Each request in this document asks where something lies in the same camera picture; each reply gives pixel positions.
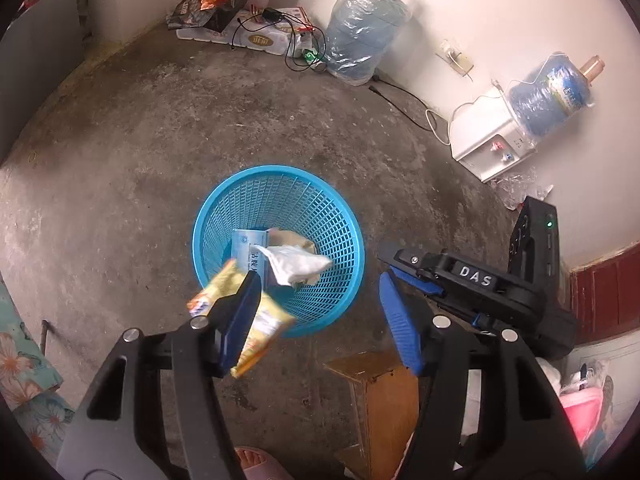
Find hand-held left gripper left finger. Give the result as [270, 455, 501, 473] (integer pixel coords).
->
[55, 272, 262, 480]

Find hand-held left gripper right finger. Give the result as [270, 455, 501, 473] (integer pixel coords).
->
[378, 272, 586, 480]

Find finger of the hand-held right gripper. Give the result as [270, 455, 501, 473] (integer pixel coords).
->
[390, 267, 447, 298]
[377, 242, 449, 287]

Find yellow snack packet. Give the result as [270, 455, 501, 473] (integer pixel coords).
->
[187, 259, 297, 378]

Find blue medicine box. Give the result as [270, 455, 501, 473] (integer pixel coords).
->
[231, 228, 273, 286]

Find white tissue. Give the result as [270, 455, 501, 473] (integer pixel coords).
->
[255, 245, 333, 288]

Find blue plastic basket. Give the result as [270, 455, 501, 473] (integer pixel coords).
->
[192, 165, 366, 338]

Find dark red wooden panel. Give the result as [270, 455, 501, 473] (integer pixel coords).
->
[570, 245, 640, 346]

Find wooden stool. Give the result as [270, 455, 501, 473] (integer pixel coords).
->
[324, 351, 421, 480]

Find clear plastic wrap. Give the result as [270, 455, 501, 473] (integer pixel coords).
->
[492, 170, 553, 211]

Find pink printed cloth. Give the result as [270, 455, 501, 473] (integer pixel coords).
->
[560, 377, 617, 448]

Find white water dispenser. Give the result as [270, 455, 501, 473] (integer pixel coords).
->
[449, 87, 538, 183]

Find pink slipper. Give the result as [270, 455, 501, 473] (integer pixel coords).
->
[235, 447, 291, 480]

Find blue wrapped water jug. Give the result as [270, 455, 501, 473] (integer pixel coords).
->
[507, 52, 606, 138]

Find floral blanket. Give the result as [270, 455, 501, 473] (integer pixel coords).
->
[0, 280, 76, 461]

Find clear empty water jug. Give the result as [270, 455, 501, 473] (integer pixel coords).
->
[325, 0, 413, 87]

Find white flat carton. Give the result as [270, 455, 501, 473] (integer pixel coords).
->
[176, 6, 321, 56]

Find dark snack bag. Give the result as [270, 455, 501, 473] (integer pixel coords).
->
[166, 0, 246, 33]

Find white cable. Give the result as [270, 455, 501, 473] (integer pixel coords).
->
[425, 102, 476, 147]

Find black floor power cord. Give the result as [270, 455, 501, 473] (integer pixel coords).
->
[370, 72, 451, 132]

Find wall socket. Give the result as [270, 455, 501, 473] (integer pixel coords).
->
[437, 40, 475, 75]

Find black charger cables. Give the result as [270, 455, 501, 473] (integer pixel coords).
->
[232, 7, 328, 73]

